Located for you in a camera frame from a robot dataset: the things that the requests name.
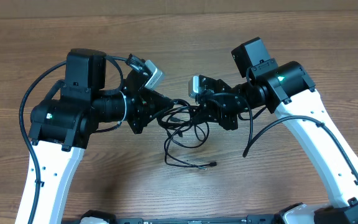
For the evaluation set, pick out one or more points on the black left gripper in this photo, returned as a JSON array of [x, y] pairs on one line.
[[145, 109]]

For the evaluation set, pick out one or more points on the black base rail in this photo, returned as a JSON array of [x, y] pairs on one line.
[[194, 220]]

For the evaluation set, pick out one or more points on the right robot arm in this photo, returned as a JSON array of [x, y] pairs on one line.
[[289, 93]]

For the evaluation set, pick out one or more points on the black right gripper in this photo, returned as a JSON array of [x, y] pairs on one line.
[[215, 114]]

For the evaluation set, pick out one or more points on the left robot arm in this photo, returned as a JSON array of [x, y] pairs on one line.
[[72, 110]]

